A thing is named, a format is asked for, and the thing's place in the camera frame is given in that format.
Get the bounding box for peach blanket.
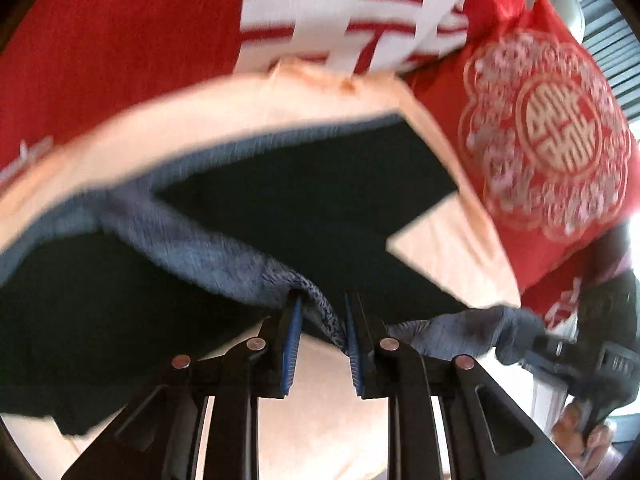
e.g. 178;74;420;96
0;60;551;480

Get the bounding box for black pants blue waistband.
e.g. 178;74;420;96
0;115;546;436

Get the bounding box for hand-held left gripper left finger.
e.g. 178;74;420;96
60;292;306;480

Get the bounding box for red blanket white print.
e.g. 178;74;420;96
0;0;588;333

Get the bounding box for person's right hand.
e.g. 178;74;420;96
552;402;620;467

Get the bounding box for white round appliance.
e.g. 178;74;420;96
525;0;587;47

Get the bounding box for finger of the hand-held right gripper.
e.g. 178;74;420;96
522;336;603;401

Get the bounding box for window blinds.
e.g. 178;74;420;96
582;0;640;123

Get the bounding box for red pillow round ornament print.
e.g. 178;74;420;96
405;0;633;306

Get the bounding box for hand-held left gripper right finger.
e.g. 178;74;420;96
345;291;581;480

